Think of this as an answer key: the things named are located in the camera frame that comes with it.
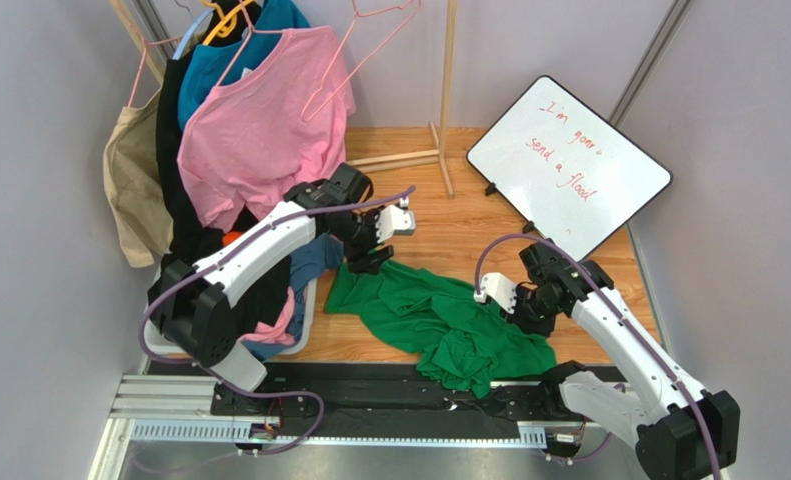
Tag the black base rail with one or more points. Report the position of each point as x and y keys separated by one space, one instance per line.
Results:
x=378 y=400

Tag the pink t shirt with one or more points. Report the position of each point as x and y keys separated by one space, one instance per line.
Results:
x=246 y=145

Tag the teal blue shirt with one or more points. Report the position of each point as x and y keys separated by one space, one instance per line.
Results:
x=213 y=65

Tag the yellow hanger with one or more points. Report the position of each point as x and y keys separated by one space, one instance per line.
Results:
x=224 y=29

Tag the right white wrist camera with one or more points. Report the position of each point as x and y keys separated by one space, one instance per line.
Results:
x=498 y=288

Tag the blue grey garment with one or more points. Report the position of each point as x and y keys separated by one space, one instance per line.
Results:
x=311 y=261

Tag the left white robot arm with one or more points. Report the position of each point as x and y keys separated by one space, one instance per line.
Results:
x=197 y=306

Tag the pink hanger of pink shirt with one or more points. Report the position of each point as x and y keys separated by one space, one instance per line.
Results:
x=242 y=46

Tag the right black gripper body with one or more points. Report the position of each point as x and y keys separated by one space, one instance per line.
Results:
x=524 y=316

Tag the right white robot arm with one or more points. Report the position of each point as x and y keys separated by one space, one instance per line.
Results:
x=677 y=428

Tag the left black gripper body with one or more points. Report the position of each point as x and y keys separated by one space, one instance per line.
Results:
x=359 y=238

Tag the green t shirt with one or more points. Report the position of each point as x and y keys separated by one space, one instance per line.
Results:
x=461 y=344

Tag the black hanging garment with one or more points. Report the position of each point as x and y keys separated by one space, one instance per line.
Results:
x=168 y=136

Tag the beige hanging garment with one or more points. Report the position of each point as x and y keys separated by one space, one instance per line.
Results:
x=132 y=186

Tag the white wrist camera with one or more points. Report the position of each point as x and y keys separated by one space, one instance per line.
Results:
x=498 y=288
x=395 y=220

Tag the pink wire hanger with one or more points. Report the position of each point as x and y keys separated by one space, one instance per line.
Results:
x=328 y=89

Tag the wooden clothes rack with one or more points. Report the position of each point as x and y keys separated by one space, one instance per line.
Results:
x=399 y=58

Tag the black garment in basket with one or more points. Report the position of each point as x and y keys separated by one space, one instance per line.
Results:
x=262 y=303

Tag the pink garment in basket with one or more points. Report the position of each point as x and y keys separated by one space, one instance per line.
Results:
x=276 y=334

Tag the white board with red writing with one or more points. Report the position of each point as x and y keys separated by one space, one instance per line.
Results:
x=565 y=169

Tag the pink hanger of beige garment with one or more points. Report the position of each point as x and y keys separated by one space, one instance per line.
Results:
x=145 y=55

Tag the orange garment in basket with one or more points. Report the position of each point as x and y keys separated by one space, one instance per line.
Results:
x=231 y=237

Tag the white laundry basket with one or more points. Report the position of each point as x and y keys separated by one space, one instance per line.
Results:
x=300 y=327

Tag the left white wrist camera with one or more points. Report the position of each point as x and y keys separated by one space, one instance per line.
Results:
x=395 y=220

